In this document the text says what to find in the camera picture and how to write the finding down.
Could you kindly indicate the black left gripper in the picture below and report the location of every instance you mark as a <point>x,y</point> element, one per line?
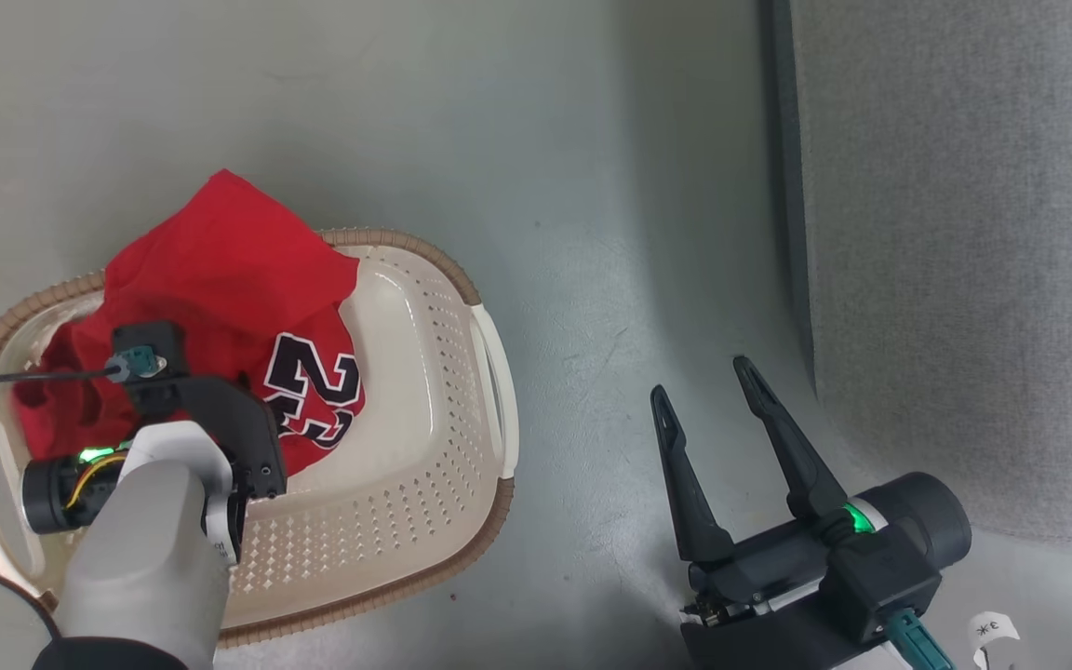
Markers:
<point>238,428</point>

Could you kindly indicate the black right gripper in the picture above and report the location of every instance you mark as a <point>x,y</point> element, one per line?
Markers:
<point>778,568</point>

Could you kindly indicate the red jersey with number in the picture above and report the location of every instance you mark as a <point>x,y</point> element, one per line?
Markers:
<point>220,270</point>

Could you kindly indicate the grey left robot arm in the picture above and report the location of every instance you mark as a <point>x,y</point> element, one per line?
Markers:
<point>140,558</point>

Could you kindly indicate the beige laundry basket brown rim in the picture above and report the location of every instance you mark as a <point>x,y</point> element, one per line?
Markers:
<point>406,419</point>

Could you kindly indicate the grey fabric sofa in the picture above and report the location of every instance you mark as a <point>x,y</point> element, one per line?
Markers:
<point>964,233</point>

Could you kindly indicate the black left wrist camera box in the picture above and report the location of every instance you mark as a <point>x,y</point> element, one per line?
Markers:
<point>159,337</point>

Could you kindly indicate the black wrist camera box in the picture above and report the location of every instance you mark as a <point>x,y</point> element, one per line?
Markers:
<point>880,582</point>
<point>159,337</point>

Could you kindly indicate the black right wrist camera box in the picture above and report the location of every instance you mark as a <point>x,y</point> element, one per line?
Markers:
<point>880,582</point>

